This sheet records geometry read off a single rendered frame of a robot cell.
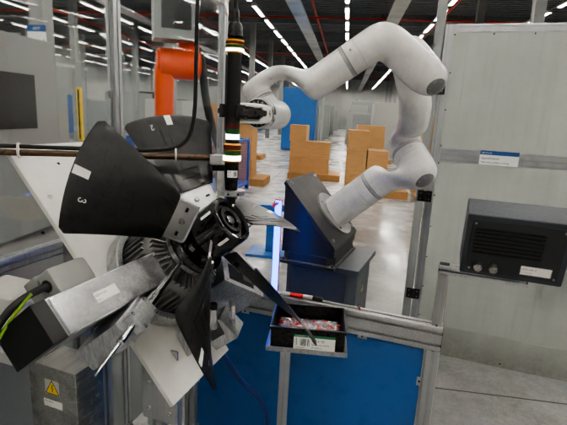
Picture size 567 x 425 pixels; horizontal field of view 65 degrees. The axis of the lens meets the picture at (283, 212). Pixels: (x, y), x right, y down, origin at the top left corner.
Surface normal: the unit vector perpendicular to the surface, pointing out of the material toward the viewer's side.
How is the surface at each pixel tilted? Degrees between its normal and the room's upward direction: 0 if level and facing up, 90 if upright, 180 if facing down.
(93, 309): 50
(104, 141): 70
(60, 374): 90
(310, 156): 90
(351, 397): 90
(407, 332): 90
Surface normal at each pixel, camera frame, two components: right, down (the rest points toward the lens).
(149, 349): 0.75, -0.53
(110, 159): 0.73, -0.08
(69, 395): -0.35, 0.18
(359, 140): -0.08, 0.21
